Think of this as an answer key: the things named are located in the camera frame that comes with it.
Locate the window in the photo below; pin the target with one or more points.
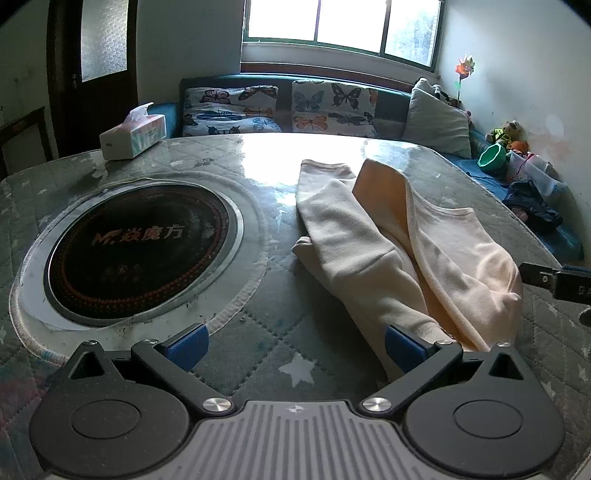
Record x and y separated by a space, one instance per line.
341 23

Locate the dark clothing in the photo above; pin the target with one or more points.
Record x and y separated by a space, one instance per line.
531 205

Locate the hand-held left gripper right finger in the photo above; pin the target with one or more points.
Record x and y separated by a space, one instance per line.
404 349

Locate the green bowl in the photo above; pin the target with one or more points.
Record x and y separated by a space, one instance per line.
491 158

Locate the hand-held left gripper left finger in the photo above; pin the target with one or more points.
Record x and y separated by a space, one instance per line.
189 347

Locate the wooden door with frosted glass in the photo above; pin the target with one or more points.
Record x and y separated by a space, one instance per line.
104 41

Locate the colourful pinwheel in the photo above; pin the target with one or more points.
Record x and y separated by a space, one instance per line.
464 69

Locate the round black induction cooktop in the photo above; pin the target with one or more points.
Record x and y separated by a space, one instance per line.
138 249
253 230

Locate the cream long-sleeve top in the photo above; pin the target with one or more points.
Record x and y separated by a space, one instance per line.
443 258

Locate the blue sofa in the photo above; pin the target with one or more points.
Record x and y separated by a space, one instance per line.
392 115

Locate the clear plastic bag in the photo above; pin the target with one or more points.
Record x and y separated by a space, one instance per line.
538 173

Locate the butterfly print cushion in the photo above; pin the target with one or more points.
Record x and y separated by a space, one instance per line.
332 108
231 110

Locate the dark wooden furniture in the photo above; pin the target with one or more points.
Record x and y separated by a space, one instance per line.
23 138

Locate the black and white cushion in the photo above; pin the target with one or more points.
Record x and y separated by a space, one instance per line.
447 96

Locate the tissue box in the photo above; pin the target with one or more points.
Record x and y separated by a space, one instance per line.
134 136

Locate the plush toy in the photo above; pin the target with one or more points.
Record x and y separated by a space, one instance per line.
505 134

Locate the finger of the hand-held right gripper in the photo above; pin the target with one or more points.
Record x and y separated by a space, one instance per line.
538 274
577 269

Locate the grey pillow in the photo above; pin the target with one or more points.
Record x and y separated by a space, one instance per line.
436 122

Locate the orange toy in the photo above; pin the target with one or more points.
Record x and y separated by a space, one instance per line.
519 146

